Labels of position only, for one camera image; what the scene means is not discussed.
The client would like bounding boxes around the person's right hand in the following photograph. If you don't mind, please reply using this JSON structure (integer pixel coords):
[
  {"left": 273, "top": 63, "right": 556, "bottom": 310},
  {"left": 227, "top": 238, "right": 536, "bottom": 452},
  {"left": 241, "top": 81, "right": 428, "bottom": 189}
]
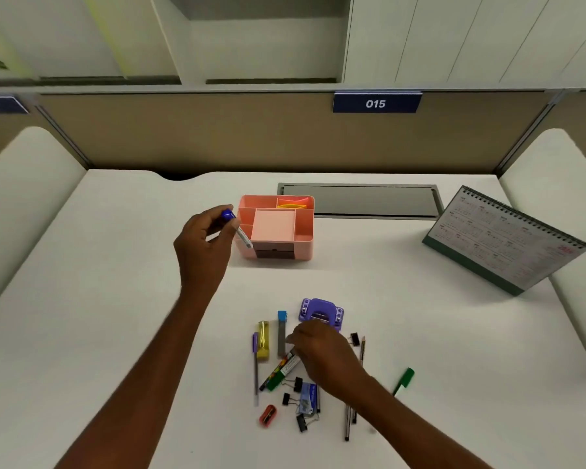
[{"left": 285, "top": 319, "right": 374, "bottom": 404}]

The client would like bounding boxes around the person's left hand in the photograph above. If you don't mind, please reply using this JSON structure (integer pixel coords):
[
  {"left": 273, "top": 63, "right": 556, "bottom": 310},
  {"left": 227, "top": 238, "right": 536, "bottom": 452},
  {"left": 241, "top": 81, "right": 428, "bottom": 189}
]
[{"left": 173, "top": 205, "right": 243, "bottom": 301}]

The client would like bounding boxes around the black pencil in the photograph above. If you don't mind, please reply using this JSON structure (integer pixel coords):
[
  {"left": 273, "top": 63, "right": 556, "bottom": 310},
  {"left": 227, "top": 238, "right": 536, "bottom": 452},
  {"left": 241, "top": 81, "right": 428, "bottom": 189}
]
[{"left": 351, "top": 335, "right": 367, "bottom": 425}]

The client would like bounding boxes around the blue staple box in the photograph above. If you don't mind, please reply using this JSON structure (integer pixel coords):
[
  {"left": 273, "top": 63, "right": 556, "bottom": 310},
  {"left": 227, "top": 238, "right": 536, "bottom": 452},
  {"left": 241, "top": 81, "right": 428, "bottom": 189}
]
[{"left": 298, "top": 383, "right": 319, "bottom": 416}]

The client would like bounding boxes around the blue capped white marker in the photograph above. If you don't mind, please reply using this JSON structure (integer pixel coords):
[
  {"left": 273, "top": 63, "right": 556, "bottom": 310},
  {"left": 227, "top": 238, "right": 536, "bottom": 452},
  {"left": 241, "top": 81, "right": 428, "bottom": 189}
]
[{"left": 220, "top": 208, "right": 254, "bottom": 249}]

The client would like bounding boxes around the purple hole punch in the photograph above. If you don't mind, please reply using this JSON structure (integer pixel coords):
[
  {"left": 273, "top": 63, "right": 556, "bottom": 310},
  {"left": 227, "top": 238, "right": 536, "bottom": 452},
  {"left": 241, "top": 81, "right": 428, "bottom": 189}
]
[{"left": 298, "top": 297, "right": 346, "bottom": 333}]

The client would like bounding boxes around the dark pen colourful print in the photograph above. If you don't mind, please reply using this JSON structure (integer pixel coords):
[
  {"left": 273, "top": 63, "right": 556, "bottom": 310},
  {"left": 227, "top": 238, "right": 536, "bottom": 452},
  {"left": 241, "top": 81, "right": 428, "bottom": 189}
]
[{"left": 259, "top": 352, "right": 294, "bottom": 391}]

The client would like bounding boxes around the yellow transparent lead case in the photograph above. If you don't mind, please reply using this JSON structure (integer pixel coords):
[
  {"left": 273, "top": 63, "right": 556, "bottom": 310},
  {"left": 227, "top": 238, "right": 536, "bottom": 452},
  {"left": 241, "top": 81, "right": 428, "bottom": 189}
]
[{"left": 257, "top": 320, "right": 271, "bottom": 361}]

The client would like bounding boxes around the purple gel pen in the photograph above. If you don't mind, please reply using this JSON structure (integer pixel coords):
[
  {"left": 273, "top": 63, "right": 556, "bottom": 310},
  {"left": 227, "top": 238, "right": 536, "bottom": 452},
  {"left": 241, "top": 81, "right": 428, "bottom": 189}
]
[{"left": 251, "top": 332, "right": 260, "bottom": 407}]

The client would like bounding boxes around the pink desk organizer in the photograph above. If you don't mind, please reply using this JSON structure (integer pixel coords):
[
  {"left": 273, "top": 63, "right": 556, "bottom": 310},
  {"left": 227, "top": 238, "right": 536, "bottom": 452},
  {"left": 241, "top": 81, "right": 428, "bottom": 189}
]
[{"left": 233, "top": 193, "right": 316, "bottom": 263}]

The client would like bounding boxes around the green spiral desk calendar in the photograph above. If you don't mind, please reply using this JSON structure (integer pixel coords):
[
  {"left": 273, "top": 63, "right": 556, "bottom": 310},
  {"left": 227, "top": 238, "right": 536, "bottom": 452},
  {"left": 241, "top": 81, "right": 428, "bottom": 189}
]
[{"left": 421, "top": 185, "right": 586, "bottom": 296}]

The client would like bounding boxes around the person's left forearm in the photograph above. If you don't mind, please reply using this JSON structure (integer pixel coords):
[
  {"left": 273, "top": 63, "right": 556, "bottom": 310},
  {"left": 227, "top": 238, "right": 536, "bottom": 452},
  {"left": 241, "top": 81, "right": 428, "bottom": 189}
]
[{"left": 53, "top": 285, "right": 221, "bottom": 469}]

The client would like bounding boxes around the person's right forearm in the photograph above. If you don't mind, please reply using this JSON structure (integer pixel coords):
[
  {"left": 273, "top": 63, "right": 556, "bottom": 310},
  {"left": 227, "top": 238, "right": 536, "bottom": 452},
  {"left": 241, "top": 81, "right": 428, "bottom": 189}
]
[{"left": 346, "top": 378, "right": 494, "bottom": 469}]

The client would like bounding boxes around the beige partition panel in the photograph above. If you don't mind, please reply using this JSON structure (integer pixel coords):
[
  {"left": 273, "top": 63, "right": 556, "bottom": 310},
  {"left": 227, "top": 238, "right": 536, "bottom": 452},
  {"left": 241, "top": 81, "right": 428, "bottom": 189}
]
[
  {"left": 497, "top": 90, "right": 586, "bottom": 184},
  {"left": 34, "top": 90, "right": 553, "bottom": 179},
  {"left": 0, "top": 94, "right": 87, "bottom": 171}
]

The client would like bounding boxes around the white side divider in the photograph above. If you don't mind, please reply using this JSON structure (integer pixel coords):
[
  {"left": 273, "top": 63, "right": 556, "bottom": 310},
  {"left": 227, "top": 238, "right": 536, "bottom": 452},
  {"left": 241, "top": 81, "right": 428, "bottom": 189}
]
[
  {"left": 0, "top": 125, "right": 88, "bottom": 323},
  {"left": 497, "top": 128, "right": 586, "bottom": 375}
]

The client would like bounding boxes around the white open shelf unit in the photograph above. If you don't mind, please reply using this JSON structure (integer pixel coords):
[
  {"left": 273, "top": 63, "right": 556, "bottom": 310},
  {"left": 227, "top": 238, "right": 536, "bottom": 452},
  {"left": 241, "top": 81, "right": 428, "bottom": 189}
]
[{"left": 0, "top": 0, "right": 352, "bottom": 89}]

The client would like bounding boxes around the blue number sign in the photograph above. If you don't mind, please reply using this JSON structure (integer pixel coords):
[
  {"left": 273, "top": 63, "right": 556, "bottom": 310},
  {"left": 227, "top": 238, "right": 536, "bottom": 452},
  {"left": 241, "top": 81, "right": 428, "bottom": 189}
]
[
  {"left": 333, "top": 91, "right": 423, "bottom": 114},
  {"left": 0, "top": 96, "right": 30, "bottom": 115}
]

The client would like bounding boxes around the white panelled cabinet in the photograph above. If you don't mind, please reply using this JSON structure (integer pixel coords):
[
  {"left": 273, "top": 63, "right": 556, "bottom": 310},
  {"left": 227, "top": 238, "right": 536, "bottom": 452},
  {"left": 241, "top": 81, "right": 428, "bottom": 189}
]
[{"left": 341, "top": 0, "right": 586, "bottom": 91}]

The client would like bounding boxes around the grey cable tray cover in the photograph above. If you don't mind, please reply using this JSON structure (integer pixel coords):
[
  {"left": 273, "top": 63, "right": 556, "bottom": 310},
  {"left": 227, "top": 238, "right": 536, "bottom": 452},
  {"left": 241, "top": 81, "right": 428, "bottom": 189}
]
[{"left": 277, "top": 182, "right": 445, "bottom": 220}]

